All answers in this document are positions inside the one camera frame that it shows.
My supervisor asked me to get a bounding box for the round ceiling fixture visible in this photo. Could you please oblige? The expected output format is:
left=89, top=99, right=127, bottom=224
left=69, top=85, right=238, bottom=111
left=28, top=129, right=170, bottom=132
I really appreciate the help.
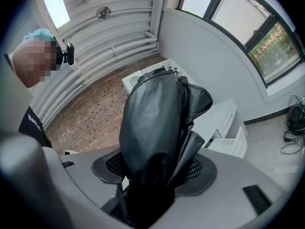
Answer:
left=96, top=6, right=112, bottom=21

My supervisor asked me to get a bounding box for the tangle of cables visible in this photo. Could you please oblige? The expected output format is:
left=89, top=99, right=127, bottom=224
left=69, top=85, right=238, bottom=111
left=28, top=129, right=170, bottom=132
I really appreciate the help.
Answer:
left=280, top=94, right=305, bottom=155

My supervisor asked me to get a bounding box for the ceiling light panel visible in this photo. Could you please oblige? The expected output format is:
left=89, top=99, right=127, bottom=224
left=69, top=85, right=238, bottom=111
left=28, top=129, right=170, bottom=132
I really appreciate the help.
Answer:
left=41, top=0, right=71, bottom=30

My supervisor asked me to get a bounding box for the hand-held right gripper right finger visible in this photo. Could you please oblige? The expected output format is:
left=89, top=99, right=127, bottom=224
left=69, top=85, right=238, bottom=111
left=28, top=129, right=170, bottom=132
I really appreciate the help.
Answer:
left=174, top=152, right=218, bottom=197

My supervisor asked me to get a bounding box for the black garment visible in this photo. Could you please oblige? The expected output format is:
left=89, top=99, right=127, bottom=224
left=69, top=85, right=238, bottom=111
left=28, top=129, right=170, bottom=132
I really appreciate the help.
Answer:
left=119, top=67, right=214, bottom=227

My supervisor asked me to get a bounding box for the person's black shirt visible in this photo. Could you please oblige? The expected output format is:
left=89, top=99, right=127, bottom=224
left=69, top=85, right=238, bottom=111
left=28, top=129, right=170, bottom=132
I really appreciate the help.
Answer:
left=18, top=105, right=53, bottom=149

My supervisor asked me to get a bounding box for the black head camera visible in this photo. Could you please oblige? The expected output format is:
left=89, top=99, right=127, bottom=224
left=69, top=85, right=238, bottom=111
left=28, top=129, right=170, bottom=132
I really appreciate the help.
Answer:
left=61, top=42, right=76, bottom=66

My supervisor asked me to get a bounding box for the black and green bag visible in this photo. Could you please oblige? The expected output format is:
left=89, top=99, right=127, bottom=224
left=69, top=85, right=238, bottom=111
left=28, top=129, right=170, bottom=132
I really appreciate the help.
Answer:
left=287, top=96, right=305, bottom=135

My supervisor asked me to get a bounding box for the blue hair cap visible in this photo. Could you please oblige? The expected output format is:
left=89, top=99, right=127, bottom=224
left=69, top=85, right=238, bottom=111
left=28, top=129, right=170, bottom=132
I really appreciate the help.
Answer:
left=23, top=28, right=57, bottom=43

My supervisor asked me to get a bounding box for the black framed window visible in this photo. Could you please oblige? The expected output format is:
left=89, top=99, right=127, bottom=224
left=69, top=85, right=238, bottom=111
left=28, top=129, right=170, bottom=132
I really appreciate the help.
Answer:
left=175, top=0, right=305, bottom=88

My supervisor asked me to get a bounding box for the white cabinet drawer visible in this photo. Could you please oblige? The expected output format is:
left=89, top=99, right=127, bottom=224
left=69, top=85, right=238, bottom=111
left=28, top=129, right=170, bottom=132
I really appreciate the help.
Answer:
left=206, top=126, right=249, bottom=159

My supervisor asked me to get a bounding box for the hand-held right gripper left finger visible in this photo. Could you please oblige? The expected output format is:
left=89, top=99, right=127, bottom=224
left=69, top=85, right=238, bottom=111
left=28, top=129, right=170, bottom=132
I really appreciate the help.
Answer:
left=91, top=149, right=130, bottom=219

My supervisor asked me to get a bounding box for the person's head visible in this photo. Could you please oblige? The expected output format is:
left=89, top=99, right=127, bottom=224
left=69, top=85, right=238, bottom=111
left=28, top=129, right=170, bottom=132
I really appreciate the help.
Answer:
left=8, top=29, right=65, bottom=89

